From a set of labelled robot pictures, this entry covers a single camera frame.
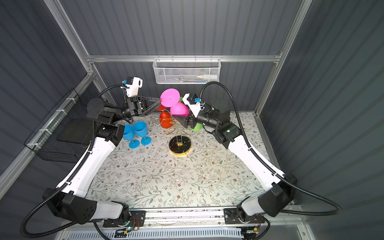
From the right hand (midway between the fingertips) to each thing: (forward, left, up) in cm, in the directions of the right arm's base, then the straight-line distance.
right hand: (180, 109), depth 63 cm
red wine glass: (+16, +12, -24) cm, 31 cm away
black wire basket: (-12, +57, -6) cm, 59 cm away
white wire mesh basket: (+52, +3, -12) cm, 54 cm away
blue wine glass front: (+11, +28, -27) cm, 41 cm away
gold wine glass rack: (+8, +5, -40) cm, 42 cm away
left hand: (-7, +5, +9) cm, 12 cm away
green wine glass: (+10, -7, -25) cm, 28 cm away
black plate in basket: (+1, +55, -14) cm, 57 cm away
